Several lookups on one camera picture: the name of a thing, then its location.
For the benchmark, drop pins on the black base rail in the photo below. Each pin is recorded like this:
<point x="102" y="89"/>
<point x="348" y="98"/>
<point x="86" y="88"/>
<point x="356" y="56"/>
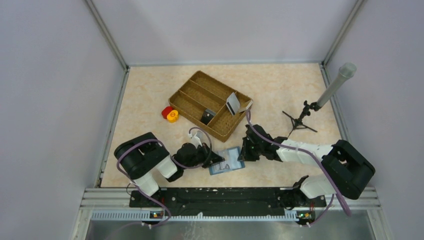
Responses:
<point x="233" y="202"/>

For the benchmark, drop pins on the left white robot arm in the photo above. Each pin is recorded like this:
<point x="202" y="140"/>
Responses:
<point x="138" y="157"/>

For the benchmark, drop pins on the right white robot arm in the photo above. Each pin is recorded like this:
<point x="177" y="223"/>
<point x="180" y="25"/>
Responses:
<point x="345" y="171"/>

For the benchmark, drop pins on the grey striped card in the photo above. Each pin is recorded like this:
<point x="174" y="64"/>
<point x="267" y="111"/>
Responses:
<point x="230" y="154"/>

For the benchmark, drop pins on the woven brown divided tray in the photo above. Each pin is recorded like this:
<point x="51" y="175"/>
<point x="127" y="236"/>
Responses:
<point x="200" y="92"/>

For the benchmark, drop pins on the grey white card stand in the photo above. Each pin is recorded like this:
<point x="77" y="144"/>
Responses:
<point x="234" y="105"/>

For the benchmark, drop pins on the blue card holder wallet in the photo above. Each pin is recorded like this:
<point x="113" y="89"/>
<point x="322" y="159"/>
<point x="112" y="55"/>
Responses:
<point x="230" y="163"/>

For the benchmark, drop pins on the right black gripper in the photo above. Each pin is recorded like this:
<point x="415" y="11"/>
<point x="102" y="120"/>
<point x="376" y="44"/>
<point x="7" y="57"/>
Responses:
<point x="244" y="155"/>

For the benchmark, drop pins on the red cylinder block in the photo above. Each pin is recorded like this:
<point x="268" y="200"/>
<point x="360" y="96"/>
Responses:
<point x="166" y="111"/>

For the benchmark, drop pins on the black card in tray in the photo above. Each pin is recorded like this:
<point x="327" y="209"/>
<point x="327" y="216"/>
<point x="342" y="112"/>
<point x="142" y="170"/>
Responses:
<point x="207" y="116"/>

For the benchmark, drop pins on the silver patterned card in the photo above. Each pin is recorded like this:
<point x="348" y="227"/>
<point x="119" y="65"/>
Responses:
<point x="219" y="168"/>

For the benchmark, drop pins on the orange cylinder block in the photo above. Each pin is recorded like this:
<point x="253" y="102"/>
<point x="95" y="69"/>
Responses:
<point x="172" y="116"/>

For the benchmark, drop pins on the grey microphone on tripod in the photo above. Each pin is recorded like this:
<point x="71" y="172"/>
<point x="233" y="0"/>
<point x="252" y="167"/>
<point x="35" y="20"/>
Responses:
<point x="345" y="72"/>

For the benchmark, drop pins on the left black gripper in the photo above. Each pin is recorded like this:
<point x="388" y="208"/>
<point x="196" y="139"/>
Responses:
<point x="205" y="149"/>

